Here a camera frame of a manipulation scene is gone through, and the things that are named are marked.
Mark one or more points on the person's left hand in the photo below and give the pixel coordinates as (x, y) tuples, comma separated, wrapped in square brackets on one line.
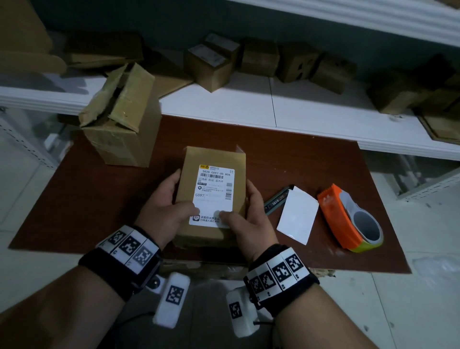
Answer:
[(161, 215)]

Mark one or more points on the person's right hand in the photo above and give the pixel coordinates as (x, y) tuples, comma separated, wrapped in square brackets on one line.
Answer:
[(255, 230)]

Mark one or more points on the green utility knife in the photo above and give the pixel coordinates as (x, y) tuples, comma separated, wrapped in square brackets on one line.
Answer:
[(276, 201)]

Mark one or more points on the white label backing paper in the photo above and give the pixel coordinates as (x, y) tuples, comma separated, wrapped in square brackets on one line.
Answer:
[(298, 215)]

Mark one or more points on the white paper sheet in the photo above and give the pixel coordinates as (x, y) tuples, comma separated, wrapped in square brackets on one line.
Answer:
[(215, 194)]

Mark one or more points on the orange tape dispenser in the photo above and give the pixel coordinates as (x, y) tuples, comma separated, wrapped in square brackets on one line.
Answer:
[(334, 215)]

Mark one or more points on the taped cardboard box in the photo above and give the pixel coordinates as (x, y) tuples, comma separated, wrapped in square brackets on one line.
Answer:
[(118, 144)]

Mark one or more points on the person's left forearm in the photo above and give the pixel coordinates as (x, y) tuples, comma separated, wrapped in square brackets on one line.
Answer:
[(57, 312)]

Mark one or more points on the person's right forearm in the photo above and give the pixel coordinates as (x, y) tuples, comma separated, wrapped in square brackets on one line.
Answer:
[(323, 323)]

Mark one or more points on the flat cardboard sheet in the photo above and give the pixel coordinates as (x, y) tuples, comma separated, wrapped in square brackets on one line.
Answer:
[(172, 82)]

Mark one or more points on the small white-labelled cardboard box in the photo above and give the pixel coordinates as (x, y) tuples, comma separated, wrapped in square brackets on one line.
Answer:
[(208, 72), (223, 44)]

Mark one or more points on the small cardboard box dark holes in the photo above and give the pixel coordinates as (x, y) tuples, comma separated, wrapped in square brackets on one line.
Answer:
[(297, 64)]

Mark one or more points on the folded flat cardboard box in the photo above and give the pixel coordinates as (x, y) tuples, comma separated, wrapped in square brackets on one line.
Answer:
[(104, 52)]

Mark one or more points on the medium cardboard box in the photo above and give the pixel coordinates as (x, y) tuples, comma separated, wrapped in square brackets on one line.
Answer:
[(391, 97)]

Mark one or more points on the flat cardboard stack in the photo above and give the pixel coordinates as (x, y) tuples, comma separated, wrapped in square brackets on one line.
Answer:
[(442, 128)]

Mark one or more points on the large flat cardboard box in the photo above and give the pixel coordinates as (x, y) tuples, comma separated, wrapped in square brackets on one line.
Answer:
[(23, 34)]

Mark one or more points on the left black marker wristband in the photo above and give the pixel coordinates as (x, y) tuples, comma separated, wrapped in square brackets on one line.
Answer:
[(125, 255)]

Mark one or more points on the black marker wristband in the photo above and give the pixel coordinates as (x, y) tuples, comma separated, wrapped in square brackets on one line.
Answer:
[(284, 277), (125, 255)]

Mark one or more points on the right black marker wristband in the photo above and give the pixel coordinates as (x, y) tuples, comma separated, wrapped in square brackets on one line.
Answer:
[(284, 277)]

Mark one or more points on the white metal shelf unit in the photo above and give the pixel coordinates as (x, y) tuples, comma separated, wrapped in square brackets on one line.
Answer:
[(323, 118)]

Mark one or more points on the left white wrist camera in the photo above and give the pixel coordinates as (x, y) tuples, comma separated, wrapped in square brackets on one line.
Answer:
[(172, 298)]

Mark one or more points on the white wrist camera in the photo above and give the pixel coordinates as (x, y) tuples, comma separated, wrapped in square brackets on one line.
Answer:
[(172, 298), (240, 316)]

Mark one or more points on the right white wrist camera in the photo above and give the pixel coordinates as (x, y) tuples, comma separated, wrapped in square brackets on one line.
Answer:
[(240, 316)]

